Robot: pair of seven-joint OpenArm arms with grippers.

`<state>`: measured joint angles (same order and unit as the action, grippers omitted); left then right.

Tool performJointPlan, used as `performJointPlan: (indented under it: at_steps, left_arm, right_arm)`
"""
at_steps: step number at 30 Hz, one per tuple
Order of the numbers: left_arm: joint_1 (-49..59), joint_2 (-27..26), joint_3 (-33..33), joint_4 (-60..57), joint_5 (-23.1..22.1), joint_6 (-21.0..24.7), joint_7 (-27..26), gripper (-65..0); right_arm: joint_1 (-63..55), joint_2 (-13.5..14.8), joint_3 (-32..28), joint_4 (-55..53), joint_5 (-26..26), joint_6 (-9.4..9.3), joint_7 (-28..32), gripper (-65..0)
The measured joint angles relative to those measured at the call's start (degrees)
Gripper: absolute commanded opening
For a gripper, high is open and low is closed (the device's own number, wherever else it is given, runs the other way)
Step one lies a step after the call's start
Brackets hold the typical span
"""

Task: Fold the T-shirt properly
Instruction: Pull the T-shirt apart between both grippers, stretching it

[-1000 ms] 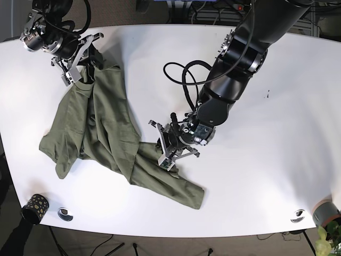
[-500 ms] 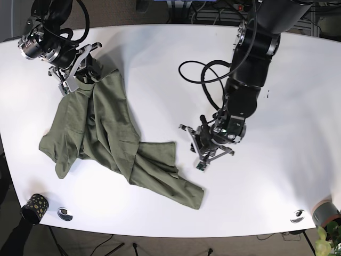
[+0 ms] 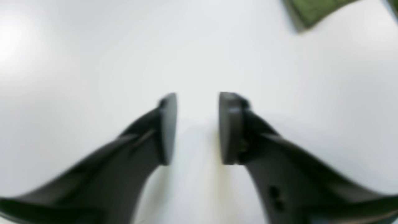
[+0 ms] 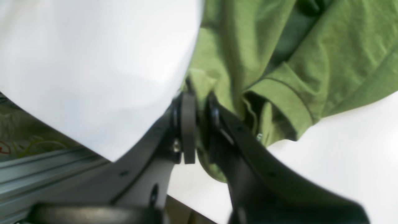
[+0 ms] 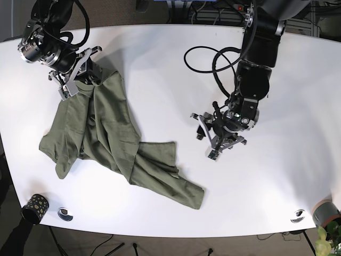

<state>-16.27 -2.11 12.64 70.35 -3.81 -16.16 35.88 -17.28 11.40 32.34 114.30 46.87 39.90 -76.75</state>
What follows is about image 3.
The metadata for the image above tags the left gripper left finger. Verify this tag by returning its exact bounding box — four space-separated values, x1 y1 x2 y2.
0 93 178 224

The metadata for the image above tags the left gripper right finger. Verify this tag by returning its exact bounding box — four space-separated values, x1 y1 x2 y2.
219 92 397 224

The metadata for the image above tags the olive green T-shirt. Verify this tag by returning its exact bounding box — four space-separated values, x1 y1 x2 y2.
281 0 356 33

